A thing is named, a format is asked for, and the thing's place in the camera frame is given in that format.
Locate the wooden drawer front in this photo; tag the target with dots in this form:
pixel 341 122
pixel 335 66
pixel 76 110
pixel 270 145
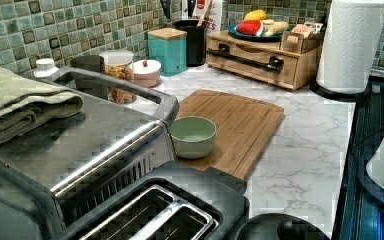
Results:
pixel 257 54

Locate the light green bowl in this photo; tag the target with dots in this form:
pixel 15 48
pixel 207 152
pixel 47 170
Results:
pixel 193 136

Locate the bamboo cutting board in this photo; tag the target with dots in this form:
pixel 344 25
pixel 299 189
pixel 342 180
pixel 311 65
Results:
pixel 245 127

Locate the pink ceramic jar with lid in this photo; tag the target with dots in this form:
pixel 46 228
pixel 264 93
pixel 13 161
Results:
pixel 147 72

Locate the teal canister with wooden lid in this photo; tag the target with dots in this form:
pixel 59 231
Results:
pixel 168 46

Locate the black two-slot toaster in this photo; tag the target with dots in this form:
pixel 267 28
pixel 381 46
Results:
pixel 172 202

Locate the black utensil holder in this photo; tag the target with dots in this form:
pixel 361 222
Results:
pixel 195 41

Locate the clear jar of colourful cereal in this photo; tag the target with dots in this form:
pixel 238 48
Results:
pixel 119 64

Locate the dark blue plate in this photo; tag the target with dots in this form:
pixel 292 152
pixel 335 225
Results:
pixel 262 38

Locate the white red carton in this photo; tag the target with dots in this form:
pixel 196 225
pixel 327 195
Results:
pixel 214 20

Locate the red toy fruit slice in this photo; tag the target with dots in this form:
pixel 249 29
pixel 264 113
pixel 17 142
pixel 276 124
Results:
pixel 250 27

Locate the dark grey cup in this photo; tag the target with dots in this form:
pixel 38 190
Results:
pixel 93 63

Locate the yellow toy fruit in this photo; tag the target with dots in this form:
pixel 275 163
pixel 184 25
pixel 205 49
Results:
pixel 255 15

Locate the pale toy banana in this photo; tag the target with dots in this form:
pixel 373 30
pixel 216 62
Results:
pixel 276 28

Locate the black round object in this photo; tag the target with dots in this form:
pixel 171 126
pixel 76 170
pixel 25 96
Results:
pixel 277 226

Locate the wooden box of packets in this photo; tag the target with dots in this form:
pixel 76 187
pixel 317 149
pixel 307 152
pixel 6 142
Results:
pixel 302 38

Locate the black paper towel base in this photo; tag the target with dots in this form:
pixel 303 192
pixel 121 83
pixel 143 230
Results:
pixel 336 96

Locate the stainless steel toaster oven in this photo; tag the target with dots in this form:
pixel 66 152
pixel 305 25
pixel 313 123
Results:
pixel 69 160

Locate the folded green towel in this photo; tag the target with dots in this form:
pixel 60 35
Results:
pixel 26 104

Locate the white paper towel roll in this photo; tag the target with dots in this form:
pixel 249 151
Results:
pixel 350 43

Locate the wooden spoon handle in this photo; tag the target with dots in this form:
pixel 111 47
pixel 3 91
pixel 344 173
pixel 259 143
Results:
pixel 206 10

